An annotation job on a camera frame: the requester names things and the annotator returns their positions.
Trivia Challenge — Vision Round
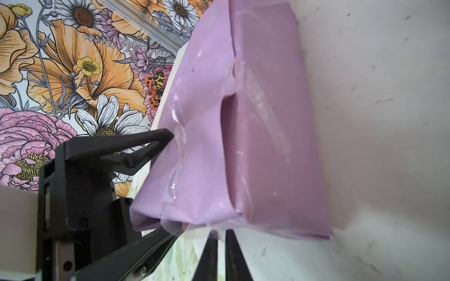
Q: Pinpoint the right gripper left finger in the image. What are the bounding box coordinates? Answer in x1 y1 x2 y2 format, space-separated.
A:
192 230 218 281

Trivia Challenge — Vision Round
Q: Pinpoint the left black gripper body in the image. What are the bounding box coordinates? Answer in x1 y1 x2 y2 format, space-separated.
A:
36 129 183 281

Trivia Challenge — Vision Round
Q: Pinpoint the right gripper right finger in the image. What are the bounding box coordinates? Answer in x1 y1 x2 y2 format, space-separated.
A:
225 229 253 281

